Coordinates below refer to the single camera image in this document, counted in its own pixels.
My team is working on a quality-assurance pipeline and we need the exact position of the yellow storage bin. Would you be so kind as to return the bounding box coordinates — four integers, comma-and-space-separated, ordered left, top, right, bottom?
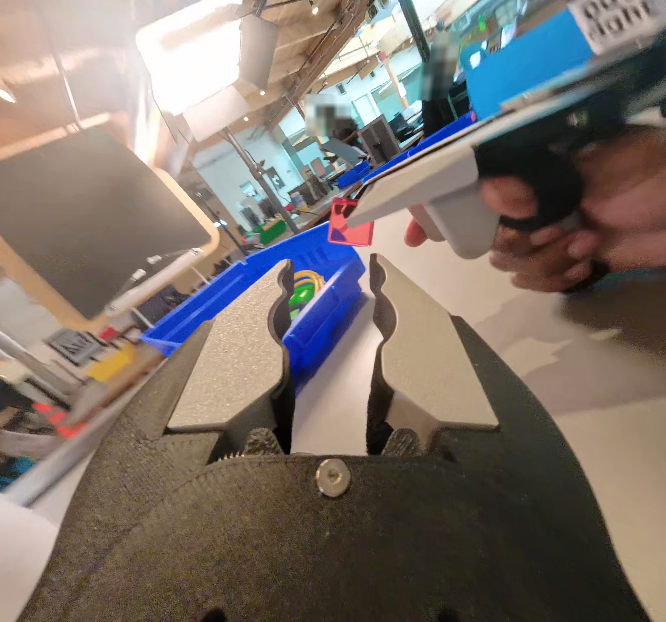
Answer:
88, 346, 137, 382

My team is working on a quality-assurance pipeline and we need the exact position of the framed black white tag sign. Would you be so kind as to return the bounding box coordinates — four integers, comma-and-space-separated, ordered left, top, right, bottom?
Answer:
46, 328, 106, 366

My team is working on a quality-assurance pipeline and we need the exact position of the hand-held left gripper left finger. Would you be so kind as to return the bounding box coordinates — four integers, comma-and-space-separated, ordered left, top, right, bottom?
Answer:
165, 259, 296, 437

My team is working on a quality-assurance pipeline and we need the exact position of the studio light panel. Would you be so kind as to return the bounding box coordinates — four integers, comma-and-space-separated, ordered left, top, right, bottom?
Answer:
135, 0, 246, 119

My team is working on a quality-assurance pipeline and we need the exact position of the blue plastic bin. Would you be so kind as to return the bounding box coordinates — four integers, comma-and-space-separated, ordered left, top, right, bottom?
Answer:
140, 228, 368, 384
332, 111, 480, 192

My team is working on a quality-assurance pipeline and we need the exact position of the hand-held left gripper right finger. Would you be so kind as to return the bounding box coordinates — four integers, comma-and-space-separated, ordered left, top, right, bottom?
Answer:
368, 254, 500, 446

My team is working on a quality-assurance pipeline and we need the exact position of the yellow cable coil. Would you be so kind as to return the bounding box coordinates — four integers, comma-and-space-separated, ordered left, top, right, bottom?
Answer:
289, 271, 330, 317

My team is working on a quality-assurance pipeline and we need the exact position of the blue partition wall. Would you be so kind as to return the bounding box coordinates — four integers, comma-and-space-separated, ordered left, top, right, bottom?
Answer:
462, 7, 595, 119

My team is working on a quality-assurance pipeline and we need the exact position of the red transparent cube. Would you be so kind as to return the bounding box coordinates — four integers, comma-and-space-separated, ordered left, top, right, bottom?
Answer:
327, 197, 376, 247

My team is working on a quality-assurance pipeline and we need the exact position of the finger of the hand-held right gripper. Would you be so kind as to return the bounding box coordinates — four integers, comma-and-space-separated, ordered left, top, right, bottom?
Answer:
347, 146, 504, 261

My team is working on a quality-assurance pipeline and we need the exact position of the person's right hand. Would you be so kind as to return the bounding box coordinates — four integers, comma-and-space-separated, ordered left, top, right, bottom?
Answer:
404, 126, 666, 293

